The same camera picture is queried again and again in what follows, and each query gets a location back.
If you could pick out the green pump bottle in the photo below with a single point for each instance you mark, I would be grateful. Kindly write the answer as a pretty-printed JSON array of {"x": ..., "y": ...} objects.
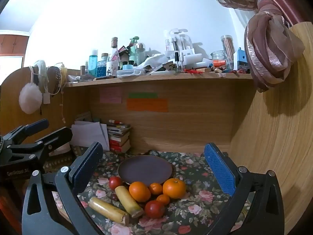
[{"x": 133, "y": 50}]

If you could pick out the clear bottle silver cap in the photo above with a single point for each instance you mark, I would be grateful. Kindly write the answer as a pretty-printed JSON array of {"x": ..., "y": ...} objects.
[{"x": 140, "y": 53}]

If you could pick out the blue liquid bottle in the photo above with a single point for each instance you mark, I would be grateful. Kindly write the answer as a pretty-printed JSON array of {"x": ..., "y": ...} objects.
[{"x": 93, "y": 64}]

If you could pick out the pink sticky note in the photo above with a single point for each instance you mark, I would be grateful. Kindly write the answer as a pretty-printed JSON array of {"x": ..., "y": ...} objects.
[{"x": 110, "y": 95}]

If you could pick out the red white marker pen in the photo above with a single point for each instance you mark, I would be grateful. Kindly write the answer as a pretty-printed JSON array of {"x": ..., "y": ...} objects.
[{"x": 117, "y": 121}]

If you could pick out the large orange with sticker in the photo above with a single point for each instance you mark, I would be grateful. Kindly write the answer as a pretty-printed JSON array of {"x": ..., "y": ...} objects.
[{"x": 174, "y": 188}]

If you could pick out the small tangerine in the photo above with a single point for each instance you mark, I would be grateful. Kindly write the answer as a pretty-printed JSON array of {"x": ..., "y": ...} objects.
[
  {"x": 155, "y": 188},
  {"x": 163, "y": 199}
]

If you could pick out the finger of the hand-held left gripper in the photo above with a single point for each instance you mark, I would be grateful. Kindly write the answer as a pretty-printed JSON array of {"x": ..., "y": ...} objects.
[
  {"x": 60, "y": 134},
  {"x": 36, "y": 125}
]

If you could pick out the orange tube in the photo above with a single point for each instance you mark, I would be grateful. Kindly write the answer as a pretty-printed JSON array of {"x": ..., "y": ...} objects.
[{"x": 218, "y": 63}]

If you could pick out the white plastic bag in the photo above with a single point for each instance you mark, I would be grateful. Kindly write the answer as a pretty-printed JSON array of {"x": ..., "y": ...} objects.
[{"x": 152, "y": 60}]

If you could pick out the red tomato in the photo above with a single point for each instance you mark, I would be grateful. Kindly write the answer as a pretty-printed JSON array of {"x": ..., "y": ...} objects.
[{"x": 154, "y": 209}]

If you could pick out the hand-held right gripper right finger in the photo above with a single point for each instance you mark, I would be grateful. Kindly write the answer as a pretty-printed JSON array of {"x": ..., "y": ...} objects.
[{"x": 218, "y": 167}]

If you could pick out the blue bead jar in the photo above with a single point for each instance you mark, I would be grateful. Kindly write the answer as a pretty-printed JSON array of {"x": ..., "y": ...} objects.
[{"x": 102, "y": 68}]

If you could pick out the orange sticky note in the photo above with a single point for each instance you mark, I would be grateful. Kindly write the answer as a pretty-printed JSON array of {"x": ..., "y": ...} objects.
[{"x": 147, "y": 105}]

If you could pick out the wooden wall cabinet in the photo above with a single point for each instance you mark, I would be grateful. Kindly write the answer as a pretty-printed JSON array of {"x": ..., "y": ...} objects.
[{"x": 12, "y": 42}]

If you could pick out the tied pink brown curtain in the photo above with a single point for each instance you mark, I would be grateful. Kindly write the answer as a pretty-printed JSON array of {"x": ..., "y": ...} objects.
[{"x": 269, "y": 41}]

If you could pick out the empty glass jar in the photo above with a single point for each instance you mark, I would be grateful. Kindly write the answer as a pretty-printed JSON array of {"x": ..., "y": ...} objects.
[{"x": 218, "y": 55}]

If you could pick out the stack of books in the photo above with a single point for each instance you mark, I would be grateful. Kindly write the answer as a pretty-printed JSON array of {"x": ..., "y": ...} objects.
[{"x": 119, "y": 138}]

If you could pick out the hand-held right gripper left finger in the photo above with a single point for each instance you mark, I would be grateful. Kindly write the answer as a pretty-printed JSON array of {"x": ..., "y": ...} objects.
[{"x": 86, "y": 162}]

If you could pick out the white printed mug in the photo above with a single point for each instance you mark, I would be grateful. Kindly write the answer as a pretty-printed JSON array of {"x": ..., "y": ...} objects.
[{"x": 112, "y": 69}]

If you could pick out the yellow banana piece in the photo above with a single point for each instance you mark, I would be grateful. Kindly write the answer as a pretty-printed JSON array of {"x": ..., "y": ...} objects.
[
  {"x": 128, "y": 200},
  {"x": 108, "y": 210}
]

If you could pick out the red apple back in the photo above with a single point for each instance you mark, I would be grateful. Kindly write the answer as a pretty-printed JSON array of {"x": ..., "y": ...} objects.
[{"x": 115, "y": 182}]

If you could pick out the wooden shelf board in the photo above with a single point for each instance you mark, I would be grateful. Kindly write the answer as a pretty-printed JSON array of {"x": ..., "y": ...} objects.
[{"x": 159, "y": 79}]

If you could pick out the white furry headband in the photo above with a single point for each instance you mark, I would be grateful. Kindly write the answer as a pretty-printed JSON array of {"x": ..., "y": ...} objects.
[{"x": 40, "y": 67}]

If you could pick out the white lidded plastic box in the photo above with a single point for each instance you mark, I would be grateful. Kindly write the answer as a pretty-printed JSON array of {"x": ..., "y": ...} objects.
[{"x": 129, "y": 73}]

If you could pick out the small dark red fruit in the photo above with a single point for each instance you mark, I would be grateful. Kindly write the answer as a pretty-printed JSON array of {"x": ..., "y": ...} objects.
[{"x": 114, "y": 196}]

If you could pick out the floral green tablecloth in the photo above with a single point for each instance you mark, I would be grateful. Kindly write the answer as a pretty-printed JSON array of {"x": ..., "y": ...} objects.
[{"x": 195, "y": 208}]

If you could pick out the clear jar of pencils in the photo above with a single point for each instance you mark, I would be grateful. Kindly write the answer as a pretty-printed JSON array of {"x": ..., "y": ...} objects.
[{"x": 228, "y": 49}]

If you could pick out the white desktop organizer rack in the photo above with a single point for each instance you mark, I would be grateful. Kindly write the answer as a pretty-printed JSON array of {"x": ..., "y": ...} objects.
[{"x": 179, "y": 44}]

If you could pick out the white fluffy puff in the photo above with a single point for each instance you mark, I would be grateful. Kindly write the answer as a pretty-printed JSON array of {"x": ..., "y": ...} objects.
[{"x": 29, "y": 99}]

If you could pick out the dark brown round plate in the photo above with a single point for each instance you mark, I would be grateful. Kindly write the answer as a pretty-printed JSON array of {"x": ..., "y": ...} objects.
[{"x": 145, "y": 170}]

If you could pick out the white paper sheets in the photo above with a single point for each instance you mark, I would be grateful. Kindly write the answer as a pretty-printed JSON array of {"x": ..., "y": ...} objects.
[{"x": 90, "y": 133}]

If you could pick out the glass bottle with cork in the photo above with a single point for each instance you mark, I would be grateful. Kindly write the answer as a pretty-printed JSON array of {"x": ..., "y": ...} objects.
[{"x": 114, "y": 49}]

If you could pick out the blue pencil sharpener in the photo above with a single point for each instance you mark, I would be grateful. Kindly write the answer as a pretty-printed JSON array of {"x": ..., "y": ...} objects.
[{"x": 242, "y": 60}]

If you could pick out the green sticky note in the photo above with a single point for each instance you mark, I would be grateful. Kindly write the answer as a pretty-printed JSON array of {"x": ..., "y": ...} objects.
[{"x": 143, "y": 95}]

